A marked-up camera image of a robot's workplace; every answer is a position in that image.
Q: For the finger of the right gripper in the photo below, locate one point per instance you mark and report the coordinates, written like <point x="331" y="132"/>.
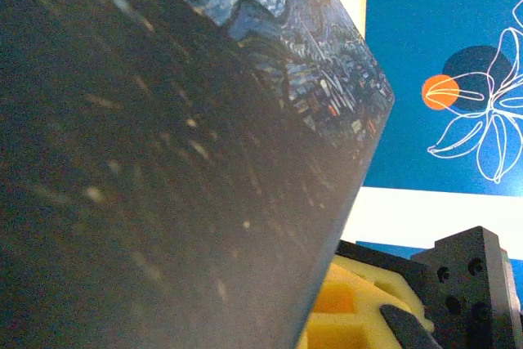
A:
<point x="380" y="261"/>

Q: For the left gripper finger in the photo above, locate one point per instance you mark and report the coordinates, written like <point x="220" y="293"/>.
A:
<point x="351" y="324"/>

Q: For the painted blue tin box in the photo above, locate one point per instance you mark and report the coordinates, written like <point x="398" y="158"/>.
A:
<point x="163" y="161"/>

